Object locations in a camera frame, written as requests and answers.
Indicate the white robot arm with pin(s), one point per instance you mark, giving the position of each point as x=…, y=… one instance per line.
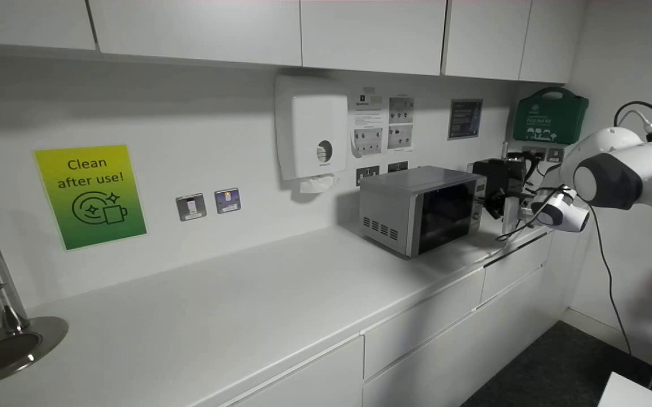
x=608, y=170

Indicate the steel wall socket plate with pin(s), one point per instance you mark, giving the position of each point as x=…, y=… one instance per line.
x=228, y=200

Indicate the silver microwave oven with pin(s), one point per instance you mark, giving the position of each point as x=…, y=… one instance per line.
x=419, y=210

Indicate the black double socket right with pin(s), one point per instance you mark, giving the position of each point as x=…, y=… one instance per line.
x=398, y=165

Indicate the white cabinets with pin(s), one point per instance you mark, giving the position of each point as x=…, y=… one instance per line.
x=358, y=327
x=485, y=39

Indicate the white instruction poster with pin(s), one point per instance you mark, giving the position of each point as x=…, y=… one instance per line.
x=382, y=124

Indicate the white upper cabinets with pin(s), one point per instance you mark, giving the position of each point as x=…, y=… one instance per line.
x=485, y=39

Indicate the black double socket left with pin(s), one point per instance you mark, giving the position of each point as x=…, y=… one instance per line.
x=366, y=172

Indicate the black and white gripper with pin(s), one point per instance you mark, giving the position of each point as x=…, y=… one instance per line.
x=550, y=200

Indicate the white lower cabinets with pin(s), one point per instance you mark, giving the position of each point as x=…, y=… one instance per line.
x=358, y=327

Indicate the green first aid box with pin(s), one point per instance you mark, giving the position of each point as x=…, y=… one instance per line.
x=552, y=117

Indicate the steel wall switch plate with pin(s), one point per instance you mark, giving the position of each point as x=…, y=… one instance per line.
x=191, y=206

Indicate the green clean after use sign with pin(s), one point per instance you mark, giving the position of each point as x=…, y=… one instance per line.
x=93, y=193

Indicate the black double socket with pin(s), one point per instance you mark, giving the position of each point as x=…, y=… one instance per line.
x=366, y=172
x=398, y=165

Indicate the dark framed wall notice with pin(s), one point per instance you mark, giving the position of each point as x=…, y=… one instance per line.
x=465, y=119

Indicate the black coffee machine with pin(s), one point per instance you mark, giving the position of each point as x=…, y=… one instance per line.
x=509, y=174

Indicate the white paper towel dispenser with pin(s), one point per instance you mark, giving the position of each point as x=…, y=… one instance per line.
x=312, y=133

